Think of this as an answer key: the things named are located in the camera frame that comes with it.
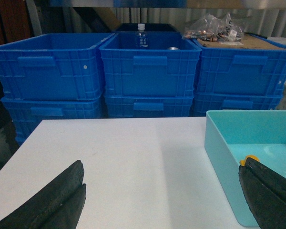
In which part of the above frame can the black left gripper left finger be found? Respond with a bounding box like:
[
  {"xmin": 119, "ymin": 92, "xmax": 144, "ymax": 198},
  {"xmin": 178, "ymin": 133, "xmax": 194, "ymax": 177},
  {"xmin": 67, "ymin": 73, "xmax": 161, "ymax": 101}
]
[{"xmin": 0, "ymin": 160, "xmax": 86, "ymax": 229}]

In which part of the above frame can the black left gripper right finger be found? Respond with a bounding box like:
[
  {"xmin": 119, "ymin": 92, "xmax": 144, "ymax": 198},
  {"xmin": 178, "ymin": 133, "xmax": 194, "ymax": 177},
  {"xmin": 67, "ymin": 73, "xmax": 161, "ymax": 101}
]
[{"xmin": 238, "ymin": 157, "xmax": 286, "ymax": 229}]

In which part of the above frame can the yellow toy block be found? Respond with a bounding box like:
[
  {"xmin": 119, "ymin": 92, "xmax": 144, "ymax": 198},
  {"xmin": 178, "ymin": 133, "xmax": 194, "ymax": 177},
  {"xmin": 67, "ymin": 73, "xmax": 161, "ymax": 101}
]
[{"xmin": 239, "ymin": 155, "xmax": 260, "ymax": 167}]

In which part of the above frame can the turquoise plastic box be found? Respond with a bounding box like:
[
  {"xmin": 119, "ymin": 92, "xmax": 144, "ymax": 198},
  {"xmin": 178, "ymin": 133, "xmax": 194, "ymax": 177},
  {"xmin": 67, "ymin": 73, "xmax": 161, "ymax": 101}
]
[{"xmin": 204, "ymin": 110, "xmax": 286, "ymax": 228}]

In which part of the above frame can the blue crate bottom left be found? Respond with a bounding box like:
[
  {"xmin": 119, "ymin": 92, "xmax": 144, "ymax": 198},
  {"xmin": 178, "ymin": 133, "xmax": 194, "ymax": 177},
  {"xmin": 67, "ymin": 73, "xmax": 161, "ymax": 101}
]
[{"xmin": 1, "ymin": 96, "xmax": 105, "ymax": 145}]

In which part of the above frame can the blue crate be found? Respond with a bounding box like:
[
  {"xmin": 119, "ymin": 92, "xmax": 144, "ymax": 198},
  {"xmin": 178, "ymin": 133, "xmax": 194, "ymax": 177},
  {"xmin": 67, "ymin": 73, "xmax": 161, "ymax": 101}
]
[
  {"xmin": 1, "ymin": 96, "xmax": 105, "ymax": 145},
  {"xmin": 104, "ymin": 95, "xmax": 194, "ymax": 118},
  {"xmin": 192, "ymin": 93, "xmax": 283, "ymax": 117},
  {"xmin": 100, "ymin": 32, "xmax": 202, "ymax": 97},
  {"xmin": 193, "ymin": 35, "xmax": 286, "ymax": 96},
  {"xmin": 0, "ymin": 33, "xmax": 112, "ymax": 101}
]

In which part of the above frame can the blue crate bottom middle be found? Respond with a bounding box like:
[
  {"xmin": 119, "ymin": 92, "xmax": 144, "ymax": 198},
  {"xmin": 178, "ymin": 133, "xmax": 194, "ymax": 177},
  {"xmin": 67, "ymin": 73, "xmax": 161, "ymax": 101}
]
[{"xmin": 104, "ymin": 95, "xmax": 194, "ymax": 118}]

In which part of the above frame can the blue crate bottom right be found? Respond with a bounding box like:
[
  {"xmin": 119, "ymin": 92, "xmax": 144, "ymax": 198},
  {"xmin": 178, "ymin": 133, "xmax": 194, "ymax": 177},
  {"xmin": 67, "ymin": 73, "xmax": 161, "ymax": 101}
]
[{"xmin": 192, "ymin": 93, "xmax": 283, "ymax": 117}]

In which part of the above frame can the blue crate top right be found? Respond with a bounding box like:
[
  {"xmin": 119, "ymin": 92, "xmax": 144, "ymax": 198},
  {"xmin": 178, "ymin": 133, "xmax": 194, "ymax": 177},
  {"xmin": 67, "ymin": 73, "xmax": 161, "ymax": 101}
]
[{"xmin": 193, "ymin": 35, "xmax": 286, "ymax": 96}]

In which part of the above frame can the blue crate top left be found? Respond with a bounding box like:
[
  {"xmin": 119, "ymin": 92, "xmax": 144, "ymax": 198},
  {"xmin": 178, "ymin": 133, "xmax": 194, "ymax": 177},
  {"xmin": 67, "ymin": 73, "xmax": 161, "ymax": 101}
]
[{"xmin": 0, "ymin": 33, "xmax": 112, "ymax": 101}]

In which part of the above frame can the brown cardboard sheet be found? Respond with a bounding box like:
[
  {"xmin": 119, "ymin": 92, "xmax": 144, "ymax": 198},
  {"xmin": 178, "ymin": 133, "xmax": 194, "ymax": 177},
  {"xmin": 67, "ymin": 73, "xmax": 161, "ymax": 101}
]
[{"xmin": 197, "ymin": 34, "xmax": 286, "ymax": 50}]

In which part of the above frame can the blue crate top middle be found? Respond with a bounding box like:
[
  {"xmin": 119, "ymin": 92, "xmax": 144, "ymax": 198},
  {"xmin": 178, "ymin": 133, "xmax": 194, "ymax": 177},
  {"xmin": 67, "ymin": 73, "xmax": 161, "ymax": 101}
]
[{"xmin": 100, "ymin": 32, "xmax": 202, "ymax": 97}]

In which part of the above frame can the clear bag of parts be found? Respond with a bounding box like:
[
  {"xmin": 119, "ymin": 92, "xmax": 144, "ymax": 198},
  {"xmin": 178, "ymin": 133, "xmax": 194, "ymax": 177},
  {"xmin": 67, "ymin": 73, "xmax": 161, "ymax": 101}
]
[{"xmin": 183, "ymin": 12, "xmax": 245, "ymax": 42}]

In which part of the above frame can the clear plastic water bottle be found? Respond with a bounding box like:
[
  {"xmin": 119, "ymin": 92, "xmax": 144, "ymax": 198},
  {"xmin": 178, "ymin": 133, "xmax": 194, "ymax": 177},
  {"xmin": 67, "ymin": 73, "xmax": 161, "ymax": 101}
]
[{"xmin": 135, "ymin": 23, "xmax": 149, "ymax": 49}]

